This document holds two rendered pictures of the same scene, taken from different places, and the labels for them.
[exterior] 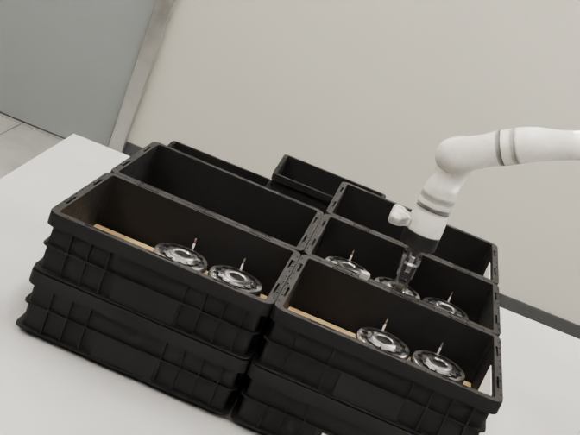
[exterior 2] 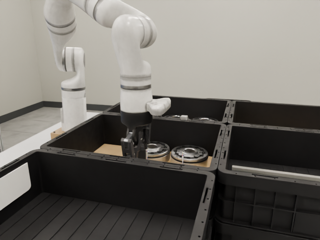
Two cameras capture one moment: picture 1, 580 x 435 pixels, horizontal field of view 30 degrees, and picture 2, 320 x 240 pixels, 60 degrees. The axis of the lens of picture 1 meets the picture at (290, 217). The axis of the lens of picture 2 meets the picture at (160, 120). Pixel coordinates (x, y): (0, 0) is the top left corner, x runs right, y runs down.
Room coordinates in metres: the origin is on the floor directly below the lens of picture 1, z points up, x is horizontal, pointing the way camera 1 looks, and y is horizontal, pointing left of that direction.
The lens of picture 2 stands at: (2.69, -0.07, 1.18)
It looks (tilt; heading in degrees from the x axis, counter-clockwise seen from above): 17 degrees down; 193
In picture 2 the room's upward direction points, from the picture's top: straight up
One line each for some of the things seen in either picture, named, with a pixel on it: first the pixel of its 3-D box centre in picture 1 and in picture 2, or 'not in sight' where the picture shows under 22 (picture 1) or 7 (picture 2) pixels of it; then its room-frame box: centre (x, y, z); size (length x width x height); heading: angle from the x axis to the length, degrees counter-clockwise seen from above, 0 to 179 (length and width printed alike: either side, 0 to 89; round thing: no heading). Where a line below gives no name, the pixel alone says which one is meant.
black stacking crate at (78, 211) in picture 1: (172, 264); (292, 133); (1.78, 0.16, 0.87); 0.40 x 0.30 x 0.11; 86
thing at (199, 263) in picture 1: (180, 256); not in sight; (1.85, 0.16, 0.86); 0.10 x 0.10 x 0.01
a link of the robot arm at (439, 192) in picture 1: (449, 173); (132, 52); (2.10, -0.26, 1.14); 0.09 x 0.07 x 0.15; 162
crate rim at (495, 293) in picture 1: (404, 274); (142, 138); (2.05, -0.26, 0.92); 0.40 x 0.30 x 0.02; 86
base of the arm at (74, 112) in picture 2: not in sight; (74, 109); (1.71, -0.64, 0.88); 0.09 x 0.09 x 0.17; 2
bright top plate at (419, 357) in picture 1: (438, 366); not in sight; (1.82, -0.35, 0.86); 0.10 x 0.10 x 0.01
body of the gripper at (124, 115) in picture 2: (415, 249); (136, 125); (2.09, -0.26, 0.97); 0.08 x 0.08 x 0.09
